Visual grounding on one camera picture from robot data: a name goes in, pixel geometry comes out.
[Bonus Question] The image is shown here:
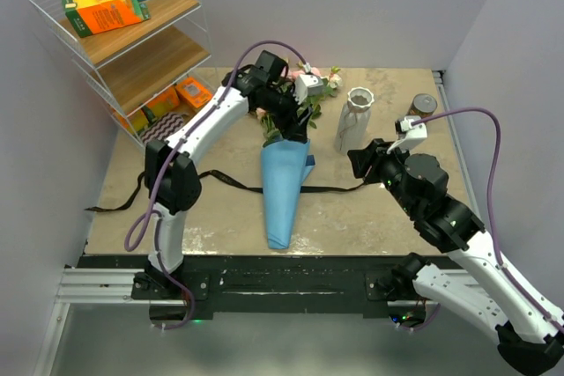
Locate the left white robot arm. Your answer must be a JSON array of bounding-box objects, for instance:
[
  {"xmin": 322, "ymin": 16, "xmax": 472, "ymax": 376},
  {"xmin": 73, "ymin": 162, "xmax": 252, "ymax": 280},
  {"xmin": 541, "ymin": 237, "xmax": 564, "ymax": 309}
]
[{"xmin": 124, "ymin": 50, "xmax": 323, "ymax": 305}]

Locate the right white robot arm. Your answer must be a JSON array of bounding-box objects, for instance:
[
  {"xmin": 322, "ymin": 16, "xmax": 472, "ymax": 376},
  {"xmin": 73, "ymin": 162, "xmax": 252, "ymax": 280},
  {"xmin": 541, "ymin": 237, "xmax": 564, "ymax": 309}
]
[{"xmin": 347, "ymin": 138, "xmax": 563, "ymax": 375}]

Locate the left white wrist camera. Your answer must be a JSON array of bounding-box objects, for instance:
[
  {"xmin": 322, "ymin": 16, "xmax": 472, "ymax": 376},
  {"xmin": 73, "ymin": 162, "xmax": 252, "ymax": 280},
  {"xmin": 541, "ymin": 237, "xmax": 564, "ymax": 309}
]
[{"xmin": 293, "ymin": 70, "xmax": 323, "ymax": 104}]

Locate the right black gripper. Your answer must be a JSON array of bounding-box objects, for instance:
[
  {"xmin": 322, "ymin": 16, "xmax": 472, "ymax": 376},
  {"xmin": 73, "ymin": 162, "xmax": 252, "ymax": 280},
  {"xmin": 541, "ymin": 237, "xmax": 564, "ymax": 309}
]
[{"xmin": 347, "ymin": 137, "xmax": 419, "ymax": 217}]

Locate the white wire wooden shelf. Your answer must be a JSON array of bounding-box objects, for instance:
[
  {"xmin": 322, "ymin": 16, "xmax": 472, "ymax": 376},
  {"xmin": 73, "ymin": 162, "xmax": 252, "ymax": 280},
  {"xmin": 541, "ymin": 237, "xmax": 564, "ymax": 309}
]
[{"xmin": 29, "ymin": 0, "xmax": 219, "ymax": 146}]

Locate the small pink rose stem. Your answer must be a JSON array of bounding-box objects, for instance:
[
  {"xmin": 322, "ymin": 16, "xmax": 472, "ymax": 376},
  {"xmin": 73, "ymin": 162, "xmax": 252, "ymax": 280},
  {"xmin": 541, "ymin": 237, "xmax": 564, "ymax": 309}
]
[{"xmin": 290, "ymin": 68, "xmax": 322, "ymax": 120}]

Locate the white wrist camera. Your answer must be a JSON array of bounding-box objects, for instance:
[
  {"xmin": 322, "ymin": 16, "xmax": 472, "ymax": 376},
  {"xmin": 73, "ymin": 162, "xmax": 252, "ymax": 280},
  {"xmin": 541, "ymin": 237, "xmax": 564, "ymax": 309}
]
[
  {"xmin": 387, "ymin": 115, "xmax": 428, "ymax": 154},
  {"xmin": 293, "ymin": 70, "xmax": 323, "ymax": 104}
]

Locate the tin can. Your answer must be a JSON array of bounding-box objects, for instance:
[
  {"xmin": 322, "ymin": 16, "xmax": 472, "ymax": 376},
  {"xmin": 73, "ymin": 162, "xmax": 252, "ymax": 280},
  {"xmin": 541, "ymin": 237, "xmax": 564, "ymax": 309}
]
[{"xmin": 404, "ymin": 93, "xmax": 438, "ymax": 121}]

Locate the orange yellow packet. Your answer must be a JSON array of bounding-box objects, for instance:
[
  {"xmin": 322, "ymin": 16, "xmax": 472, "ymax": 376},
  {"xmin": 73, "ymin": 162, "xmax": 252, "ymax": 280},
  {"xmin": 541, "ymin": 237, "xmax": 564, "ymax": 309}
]
[{"xmin": 113, "ymin": 85, "xmax": 180, "ymax": 134}]

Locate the twin pink rose stem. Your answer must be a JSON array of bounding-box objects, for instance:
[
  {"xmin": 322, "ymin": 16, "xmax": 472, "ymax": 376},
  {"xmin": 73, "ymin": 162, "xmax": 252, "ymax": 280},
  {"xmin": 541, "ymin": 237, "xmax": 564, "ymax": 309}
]
[{"xmin": 253, "ymin": 107, "xmax": 282, "ymax": 148}]

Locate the zigzag patterned cloth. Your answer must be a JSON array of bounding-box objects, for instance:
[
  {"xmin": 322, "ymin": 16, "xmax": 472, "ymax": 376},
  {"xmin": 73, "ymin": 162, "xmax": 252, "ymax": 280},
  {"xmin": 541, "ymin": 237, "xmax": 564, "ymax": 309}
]
[{"xmin": 140, "ymin": 112, "xmax": 185, "ymax": 144}]

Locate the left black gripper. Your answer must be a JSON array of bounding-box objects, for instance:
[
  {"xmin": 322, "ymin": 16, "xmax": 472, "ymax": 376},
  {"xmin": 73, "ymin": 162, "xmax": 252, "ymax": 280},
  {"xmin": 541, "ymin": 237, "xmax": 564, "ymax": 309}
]
[{"xmin": 257, "ymin": 84, "xmax": 314, "ymax": 144}]

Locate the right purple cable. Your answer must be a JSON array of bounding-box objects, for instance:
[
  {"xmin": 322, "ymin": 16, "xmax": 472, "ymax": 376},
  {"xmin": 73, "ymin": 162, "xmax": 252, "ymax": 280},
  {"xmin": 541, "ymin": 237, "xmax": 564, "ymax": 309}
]
[{"xmin": 412, "ymin": 107, "xmax": 564, "ymax": 335}]

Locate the blue wrapping paper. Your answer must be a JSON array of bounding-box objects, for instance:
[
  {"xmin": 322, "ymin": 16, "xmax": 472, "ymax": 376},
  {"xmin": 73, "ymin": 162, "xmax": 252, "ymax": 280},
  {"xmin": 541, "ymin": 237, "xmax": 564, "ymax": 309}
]
[{"xmin": 261, "ymin": 139, "xmax": 315, "ymax": 250}]

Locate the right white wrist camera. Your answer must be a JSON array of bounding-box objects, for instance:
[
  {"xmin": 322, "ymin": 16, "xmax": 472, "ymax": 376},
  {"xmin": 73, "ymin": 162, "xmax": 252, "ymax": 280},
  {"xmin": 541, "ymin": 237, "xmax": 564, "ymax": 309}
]
[{"xmin": 387, "ymin": 115, "xmax": 428, "ymax": 154}]

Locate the white bud rose stem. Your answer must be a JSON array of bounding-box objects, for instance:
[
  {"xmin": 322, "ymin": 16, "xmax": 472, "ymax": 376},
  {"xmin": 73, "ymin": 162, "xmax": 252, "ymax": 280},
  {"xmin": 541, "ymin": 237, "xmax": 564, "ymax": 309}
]
[{"xmin": 313, "ymin": 66, "xmax": 343, "ymax": 100}]

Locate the black ribbon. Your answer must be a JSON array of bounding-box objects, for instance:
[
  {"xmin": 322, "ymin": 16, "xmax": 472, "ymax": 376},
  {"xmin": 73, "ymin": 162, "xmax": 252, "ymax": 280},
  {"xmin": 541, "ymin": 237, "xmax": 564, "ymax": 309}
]
[{"xmin": 85, "ymin": 169, "xmax": 367, "ymax": 213}]

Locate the purple cable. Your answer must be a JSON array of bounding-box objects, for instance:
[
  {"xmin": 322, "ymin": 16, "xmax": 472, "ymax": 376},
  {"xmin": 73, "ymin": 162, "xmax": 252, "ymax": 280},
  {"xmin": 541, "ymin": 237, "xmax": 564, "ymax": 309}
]
[
  {"xmin": 123, "ymin": 40, "xmax": 315, "ymax": 331},
  {"xmin": 412, "ymin": 107, "xmax": 564, "ymax": 335}
]

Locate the white ribbed vase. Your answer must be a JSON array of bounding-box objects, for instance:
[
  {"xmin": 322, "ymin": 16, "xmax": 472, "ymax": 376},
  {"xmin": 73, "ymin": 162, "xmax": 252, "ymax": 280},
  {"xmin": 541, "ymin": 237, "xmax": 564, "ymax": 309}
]
[{"xmin": 334, "ymin": 87, "xmax": 375, "ymax": 155}]

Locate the small orange box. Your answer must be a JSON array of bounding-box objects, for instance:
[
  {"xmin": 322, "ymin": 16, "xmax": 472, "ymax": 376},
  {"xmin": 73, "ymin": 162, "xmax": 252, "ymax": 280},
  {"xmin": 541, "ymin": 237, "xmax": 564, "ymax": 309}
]
[{"xmin": 174, "ymin": 77, "xmax": 213, "ymax": 110}]

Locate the orange green box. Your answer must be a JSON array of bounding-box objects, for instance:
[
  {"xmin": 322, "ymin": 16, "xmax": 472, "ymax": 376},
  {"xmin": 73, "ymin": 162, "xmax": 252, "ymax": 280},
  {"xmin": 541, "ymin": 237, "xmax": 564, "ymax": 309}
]
[{"xmin": 61, "ymin": 0, "xmax": 151, "ymax": 38}]

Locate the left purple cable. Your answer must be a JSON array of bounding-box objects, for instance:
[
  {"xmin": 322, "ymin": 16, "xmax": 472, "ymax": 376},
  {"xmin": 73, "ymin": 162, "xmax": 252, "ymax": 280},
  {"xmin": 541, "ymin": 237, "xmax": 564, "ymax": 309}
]
[{"xmin": 123, "ymin": 40, "xmax": 315, "ymax": 331}]

